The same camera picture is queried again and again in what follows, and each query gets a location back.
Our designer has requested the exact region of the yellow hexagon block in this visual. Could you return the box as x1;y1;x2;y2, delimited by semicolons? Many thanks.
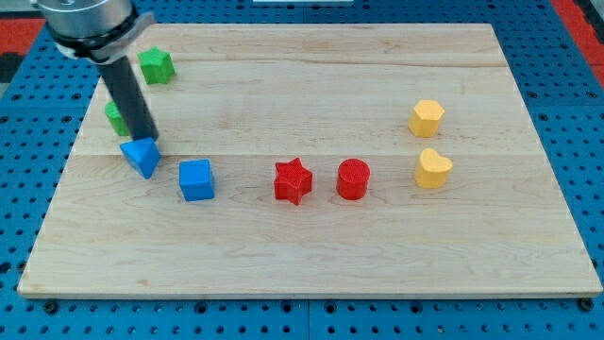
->
408;99;445;138

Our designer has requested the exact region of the blue triangle block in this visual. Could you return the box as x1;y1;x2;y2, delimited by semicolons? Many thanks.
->
120;137;160;179

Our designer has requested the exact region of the red star block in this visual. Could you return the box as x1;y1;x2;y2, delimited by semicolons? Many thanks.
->
274;158;312;205

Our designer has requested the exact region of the light wooden board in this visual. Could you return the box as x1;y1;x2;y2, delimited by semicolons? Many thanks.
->
18;24;602;299

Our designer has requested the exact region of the yellow heart block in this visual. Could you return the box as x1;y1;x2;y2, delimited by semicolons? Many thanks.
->
414;148;454;189

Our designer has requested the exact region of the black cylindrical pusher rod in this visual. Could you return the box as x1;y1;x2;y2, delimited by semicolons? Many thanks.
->
96;56;159;140

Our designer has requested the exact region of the green cylinder block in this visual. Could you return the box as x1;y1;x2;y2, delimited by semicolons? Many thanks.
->
104;101;129;136

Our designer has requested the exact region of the red cylinder block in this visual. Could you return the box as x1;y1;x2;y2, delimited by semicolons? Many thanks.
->
336;159;371;200

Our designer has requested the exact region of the blue cube block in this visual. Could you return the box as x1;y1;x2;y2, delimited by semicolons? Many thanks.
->
179;159;215;201

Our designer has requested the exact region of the green star block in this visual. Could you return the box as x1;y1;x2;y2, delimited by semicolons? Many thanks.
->
138;46;176;85

